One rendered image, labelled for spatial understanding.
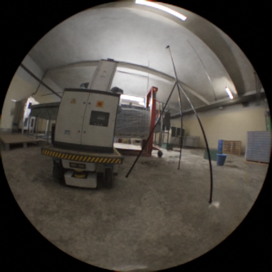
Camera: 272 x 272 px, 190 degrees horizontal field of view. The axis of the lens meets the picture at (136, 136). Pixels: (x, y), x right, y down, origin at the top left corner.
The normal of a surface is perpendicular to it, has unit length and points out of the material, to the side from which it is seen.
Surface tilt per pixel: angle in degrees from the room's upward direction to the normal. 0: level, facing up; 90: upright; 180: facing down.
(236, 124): 90
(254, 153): 89
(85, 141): 90
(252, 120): 90
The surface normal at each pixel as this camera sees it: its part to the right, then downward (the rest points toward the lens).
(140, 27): -0.11, 0.99
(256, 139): -0.98, -0.07
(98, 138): 0.40, 0.03
